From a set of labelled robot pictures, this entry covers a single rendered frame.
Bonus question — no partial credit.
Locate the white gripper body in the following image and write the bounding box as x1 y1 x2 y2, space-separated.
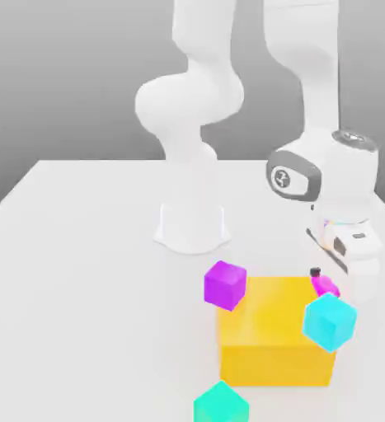
304 226 383 306

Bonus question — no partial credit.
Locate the small turquoise cube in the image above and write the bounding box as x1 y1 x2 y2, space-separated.
192 379 250 422

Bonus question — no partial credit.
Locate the large yellow box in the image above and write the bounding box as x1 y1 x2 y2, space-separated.
216 275 338 387

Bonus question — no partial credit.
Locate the small magenta cube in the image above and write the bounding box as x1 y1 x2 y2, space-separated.
310 274 341 300

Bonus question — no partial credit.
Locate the small purple cube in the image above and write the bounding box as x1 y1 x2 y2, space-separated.
203 260 248 313

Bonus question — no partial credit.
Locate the small cyan cube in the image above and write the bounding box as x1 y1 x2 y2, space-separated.
302 292 359 354

